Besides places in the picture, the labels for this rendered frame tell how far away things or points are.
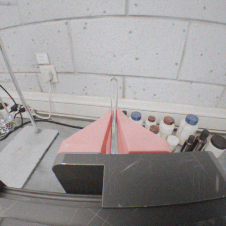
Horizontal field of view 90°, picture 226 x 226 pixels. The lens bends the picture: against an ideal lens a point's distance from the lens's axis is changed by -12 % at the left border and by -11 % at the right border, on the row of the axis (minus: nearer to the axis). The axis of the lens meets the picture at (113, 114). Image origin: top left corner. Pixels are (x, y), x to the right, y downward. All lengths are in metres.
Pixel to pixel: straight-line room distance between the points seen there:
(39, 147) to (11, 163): 0.12
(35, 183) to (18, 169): 0.09
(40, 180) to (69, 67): 0.47
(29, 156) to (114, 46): 0.55
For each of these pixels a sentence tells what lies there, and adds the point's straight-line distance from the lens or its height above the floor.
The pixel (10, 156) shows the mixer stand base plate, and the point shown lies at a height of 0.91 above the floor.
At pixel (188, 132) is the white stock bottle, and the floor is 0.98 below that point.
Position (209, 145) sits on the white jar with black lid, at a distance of 0.61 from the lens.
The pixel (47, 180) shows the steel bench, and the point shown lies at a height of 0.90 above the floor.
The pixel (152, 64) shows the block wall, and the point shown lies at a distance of 0.55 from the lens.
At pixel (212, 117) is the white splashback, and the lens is 0.70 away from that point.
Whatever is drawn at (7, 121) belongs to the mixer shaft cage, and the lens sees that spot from 0.53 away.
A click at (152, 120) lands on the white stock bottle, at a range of 0.55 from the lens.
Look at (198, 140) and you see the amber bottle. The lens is 0.56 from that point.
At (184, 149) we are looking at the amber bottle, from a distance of 0.57.
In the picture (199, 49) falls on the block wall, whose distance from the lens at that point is 0.58.
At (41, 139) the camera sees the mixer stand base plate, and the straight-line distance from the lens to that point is 0.64.
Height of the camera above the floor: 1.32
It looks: 37 degrees down
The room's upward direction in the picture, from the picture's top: straight up
